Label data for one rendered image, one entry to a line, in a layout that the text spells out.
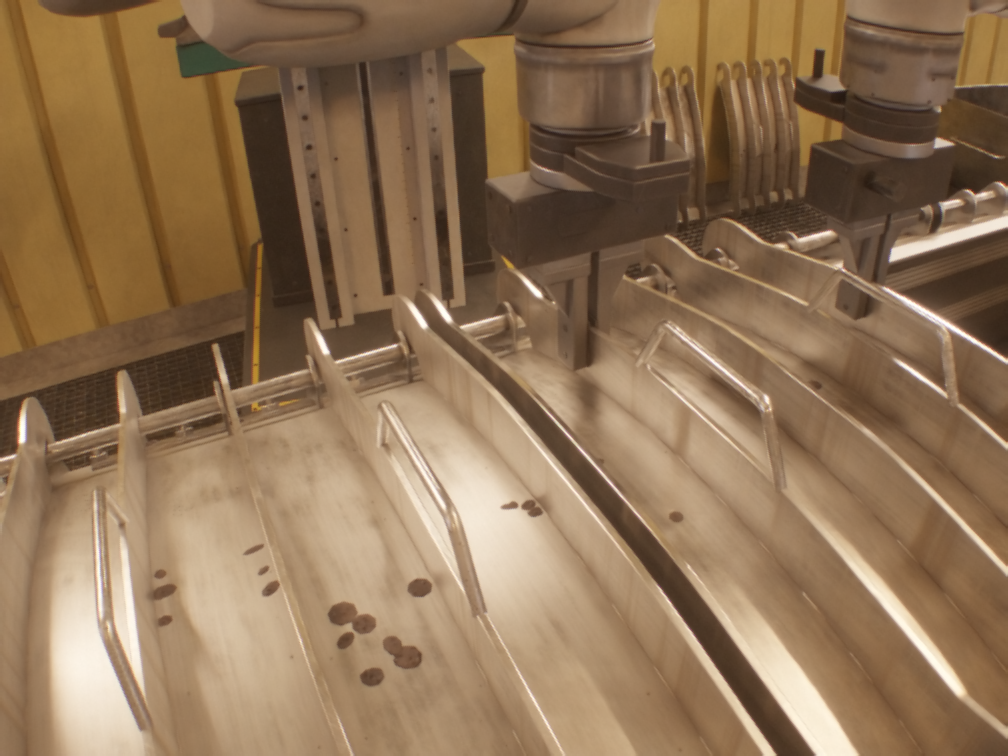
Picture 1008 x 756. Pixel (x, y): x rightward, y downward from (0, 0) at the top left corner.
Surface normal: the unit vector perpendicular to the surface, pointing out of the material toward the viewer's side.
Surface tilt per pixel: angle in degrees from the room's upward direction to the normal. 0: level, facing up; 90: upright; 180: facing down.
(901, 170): 90
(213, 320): 90
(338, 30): 125
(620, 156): 0
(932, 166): 90
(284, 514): 7
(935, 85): 90
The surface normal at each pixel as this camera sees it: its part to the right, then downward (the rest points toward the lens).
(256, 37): -0.01, 0.94
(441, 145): 0.25, 0.54
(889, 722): 0.07, -0.67
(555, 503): -0.90, 0.27
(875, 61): -0.76, 0.39
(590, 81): -0.03, 0.56
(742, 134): 0.40, 0.26
